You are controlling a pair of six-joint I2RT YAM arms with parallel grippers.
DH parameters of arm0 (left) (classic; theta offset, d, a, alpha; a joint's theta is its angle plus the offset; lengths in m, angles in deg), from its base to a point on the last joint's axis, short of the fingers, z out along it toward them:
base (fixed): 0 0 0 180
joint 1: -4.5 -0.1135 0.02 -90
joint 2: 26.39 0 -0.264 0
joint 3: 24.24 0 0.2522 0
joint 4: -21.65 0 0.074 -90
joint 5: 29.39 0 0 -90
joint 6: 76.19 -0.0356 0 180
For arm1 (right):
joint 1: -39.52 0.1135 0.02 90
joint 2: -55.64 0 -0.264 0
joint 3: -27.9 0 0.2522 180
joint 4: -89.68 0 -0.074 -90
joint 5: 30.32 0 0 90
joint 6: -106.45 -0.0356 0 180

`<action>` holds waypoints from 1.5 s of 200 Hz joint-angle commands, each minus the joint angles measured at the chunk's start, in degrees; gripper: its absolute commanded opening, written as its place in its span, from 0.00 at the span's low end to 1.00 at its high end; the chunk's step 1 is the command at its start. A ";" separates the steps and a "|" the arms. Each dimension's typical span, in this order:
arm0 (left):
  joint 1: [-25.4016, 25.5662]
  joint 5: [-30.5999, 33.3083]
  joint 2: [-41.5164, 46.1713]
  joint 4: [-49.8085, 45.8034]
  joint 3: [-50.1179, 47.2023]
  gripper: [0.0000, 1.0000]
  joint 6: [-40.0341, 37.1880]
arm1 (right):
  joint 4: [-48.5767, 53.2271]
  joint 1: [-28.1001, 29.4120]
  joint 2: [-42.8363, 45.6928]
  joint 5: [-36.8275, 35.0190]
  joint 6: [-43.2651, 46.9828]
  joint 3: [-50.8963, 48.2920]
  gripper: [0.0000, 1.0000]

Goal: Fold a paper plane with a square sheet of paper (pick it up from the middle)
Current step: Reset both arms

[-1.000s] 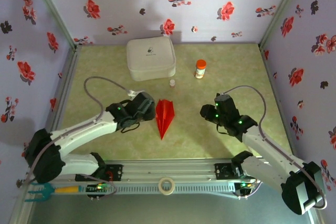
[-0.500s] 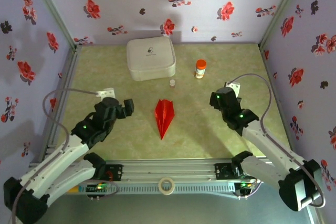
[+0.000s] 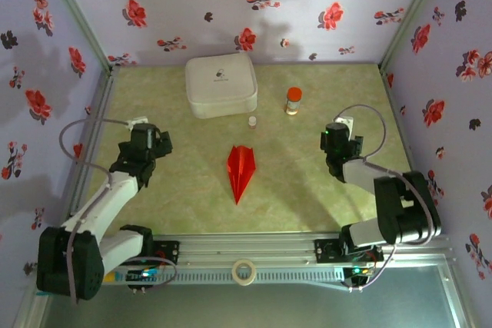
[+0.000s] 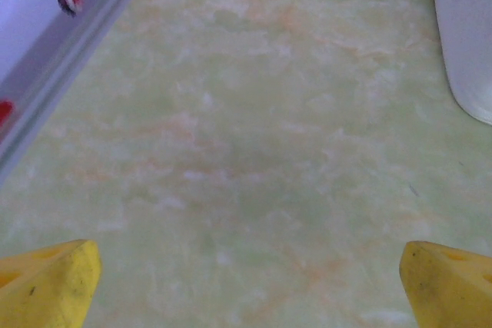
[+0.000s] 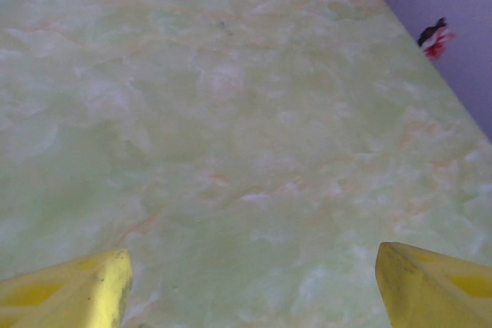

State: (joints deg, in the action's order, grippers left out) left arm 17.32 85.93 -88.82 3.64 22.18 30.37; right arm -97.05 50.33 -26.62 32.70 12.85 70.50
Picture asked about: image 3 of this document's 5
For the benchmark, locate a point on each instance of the red paper sheet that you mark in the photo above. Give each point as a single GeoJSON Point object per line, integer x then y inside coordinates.
{"type": "Point", "coordinates": [240, 170]}

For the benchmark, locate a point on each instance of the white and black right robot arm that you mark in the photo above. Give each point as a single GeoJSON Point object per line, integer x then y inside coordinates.
{"type": "Point", "coordinates": [359, 174]}

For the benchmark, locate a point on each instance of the orange cap pill bottle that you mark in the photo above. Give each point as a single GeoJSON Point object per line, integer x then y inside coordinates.
{"type": "Point", "coordinates": [294, 103]}

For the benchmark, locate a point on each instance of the white zip case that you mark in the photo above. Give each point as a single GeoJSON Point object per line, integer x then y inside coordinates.
{"type": "Point", "coordinates": [221, 82]}

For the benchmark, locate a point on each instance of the small clear vial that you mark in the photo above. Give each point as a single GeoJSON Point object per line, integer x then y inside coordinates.
{"type": "Point", "coordinates": [252, 122]}

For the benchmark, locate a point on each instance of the white tape roll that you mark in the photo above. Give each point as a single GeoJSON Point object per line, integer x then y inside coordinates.
{"type": "Point", "coordinates": [235, 272]}

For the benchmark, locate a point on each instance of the aluminium side rail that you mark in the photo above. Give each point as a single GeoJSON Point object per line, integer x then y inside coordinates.
{"type": "Point", "coordinates": [406, 143]}
{"type": "Point", "coordinates": [98, 105]}

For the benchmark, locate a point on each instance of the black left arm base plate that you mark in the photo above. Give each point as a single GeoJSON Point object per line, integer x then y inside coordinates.
{"type": "Point", "coordinates": [171, 253]}

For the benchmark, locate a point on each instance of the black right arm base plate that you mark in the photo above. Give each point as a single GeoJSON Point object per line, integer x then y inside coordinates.
{"type": "Point", "coordinates": [324, 251]}

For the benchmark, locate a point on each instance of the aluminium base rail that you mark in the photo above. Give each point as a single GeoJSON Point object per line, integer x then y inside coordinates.
{"type": "Point", "coordinates": [246, 247]}

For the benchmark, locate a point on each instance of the aluminium corner post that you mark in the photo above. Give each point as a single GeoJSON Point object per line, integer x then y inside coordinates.
{"type": "Point", "coordinates": [73, 13]}
{"type": "Point", "coordinates": [413, 13]}

